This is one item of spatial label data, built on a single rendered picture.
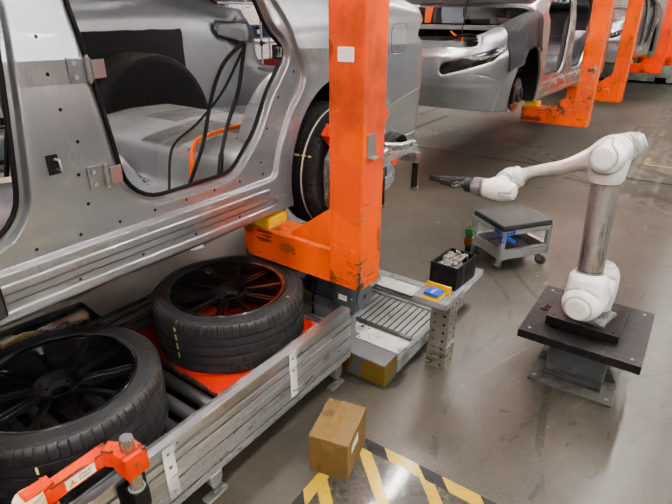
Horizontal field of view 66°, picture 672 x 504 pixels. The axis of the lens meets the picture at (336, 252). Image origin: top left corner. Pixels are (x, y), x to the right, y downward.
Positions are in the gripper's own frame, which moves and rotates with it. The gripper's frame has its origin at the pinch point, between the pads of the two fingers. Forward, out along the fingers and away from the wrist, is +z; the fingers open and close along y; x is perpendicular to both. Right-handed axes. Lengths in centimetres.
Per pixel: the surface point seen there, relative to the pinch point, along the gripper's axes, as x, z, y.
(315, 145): 20, 43, -45
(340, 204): 7, 6, -76
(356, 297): -49, 12, -54
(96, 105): 51, 53, -145
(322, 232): -9, 17, -74
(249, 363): -52, 20, -120
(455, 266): -27, -30, -36
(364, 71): 59, -4, -76
